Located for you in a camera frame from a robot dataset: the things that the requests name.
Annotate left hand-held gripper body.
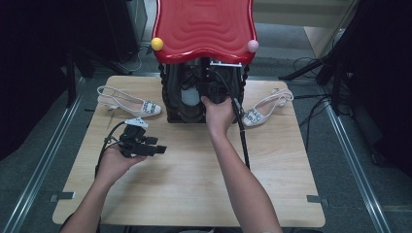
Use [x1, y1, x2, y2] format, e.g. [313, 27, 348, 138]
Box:
[118, 116, 157, 158]

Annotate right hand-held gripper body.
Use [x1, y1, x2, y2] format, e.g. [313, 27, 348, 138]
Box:
[193, 57, 243, 105]

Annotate white heeled shoe rhinestone buckle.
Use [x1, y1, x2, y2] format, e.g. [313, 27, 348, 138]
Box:
[242, 87, 294, 128]
[96, 84, 162, 118]

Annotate red-topped black shoe rack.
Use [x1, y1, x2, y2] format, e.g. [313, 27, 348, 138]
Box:
[150, 0, 260, 124]

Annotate person's left hand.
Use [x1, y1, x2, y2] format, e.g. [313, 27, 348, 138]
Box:
[96, 146, 147, 185]

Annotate person's right hand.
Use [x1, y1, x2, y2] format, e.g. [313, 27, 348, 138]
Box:
[200, 95, 239, 137]

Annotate black metal stand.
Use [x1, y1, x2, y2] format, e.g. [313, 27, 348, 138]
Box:
[278, 48, 351, 115]
[64, 45, 130, 108]

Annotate grey table clamp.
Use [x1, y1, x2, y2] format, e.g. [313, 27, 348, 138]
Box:
[306, 194, 328, 207]
[49, 191, 76, 203]

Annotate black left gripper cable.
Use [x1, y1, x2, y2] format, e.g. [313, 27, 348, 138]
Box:
[94, 120, 128, 179]

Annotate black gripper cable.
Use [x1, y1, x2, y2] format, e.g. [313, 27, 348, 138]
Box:
[94, 120, 128, 179]
[210, 69, 251, 170]

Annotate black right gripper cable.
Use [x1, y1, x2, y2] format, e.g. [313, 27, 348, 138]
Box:
[210, 69, 251, 170]

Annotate white floor cable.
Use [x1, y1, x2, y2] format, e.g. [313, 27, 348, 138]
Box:
[118, 47, 154, 74]

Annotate metal floor rail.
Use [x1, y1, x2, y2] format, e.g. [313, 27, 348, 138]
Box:
[324, 96, 393, 233]
[1, 77, 87, 233]

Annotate black floor cables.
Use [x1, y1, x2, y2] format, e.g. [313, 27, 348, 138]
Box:
[292, 56, 334, 137]

